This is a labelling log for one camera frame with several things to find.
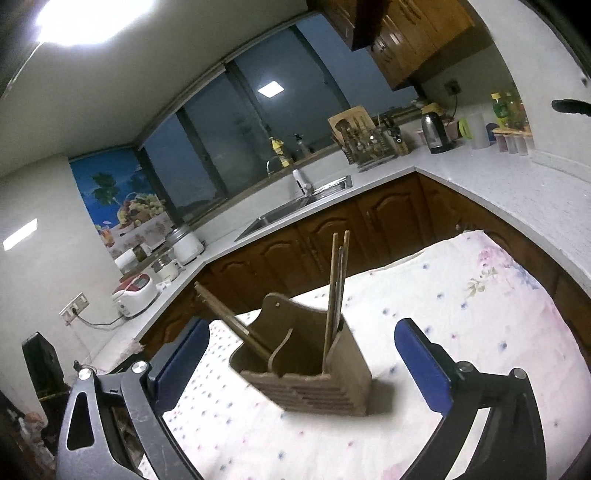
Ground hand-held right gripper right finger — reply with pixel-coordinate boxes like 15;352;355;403
394;318;548;480

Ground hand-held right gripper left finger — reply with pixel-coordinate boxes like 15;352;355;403
55;318;211;480

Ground wooden chopstick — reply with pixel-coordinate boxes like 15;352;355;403
338;230;351;332
195;287;271;361
329;246;345;354
194;280;274;354
324;232;339;361

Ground wooden utensil holder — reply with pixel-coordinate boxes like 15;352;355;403
229;292;373;417

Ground dish rack with utensils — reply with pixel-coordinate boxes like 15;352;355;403
329;115;410;169

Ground floral white tablecloth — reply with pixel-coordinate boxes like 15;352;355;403
137;228;591;480

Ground lace cloth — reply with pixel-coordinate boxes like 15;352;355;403
91;338;145;371

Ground white and red rice cooker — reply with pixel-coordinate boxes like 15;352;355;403
112;272;158;319

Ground small white pot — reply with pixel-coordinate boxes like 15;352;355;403
150;256;182;282

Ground white cooker with steel lid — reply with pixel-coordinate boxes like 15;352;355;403
165;224;206;267

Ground steel sink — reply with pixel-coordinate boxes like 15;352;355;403
234;175;354;243

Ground white faucet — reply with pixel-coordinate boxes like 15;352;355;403
291;168;313;197

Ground steel electric kettle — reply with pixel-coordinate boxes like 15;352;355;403
420;112;458;155

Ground yellow dish soap bottle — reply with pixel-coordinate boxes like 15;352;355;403
269;136;291;168

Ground kitchen window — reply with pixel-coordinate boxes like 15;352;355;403
137;18;422;228

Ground white plastic jug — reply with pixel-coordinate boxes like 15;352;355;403
468;113;491;150

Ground row of spice jars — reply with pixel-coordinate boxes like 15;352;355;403
492;127;533;156

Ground wooden cutting board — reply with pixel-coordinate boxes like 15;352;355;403
327;104;375;140

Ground yellow-capped oil bottle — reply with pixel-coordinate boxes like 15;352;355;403
490;92;509;129

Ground black wok with lid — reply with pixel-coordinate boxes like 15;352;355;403
551;98;591;119

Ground wooden upper cabinets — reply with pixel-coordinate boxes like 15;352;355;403
308;0;477;92

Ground ceiling light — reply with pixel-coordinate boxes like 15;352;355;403
33;0;136;48

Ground long wall outlet strip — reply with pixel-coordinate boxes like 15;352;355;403
58;292;90;326

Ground black power cable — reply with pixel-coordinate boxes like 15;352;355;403
68;313;126;329

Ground tropical fruit wall poster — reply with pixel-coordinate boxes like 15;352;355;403
68;147;168;251

